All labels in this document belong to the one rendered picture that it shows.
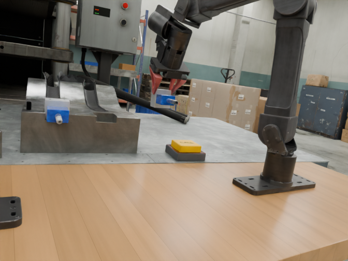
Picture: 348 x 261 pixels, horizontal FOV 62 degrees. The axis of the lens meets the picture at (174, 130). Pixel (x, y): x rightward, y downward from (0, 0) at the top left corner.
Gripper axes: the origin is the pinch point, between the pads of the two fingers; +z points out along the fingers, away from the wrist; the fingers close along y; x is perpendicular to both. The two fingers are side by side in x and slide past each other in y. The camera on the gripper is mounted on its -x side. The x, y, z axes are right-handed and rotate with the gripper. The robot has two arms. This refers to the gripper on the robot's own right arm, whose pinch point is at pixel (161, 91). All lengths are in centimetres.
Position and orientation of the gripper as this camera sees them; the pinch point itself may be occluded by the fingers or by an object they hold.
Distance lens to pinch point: 87.7
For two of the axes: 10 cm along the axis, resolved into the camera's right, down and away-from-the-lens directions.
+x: 3.1, 6.5, -6.9
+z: -2.9, 7.6, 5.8
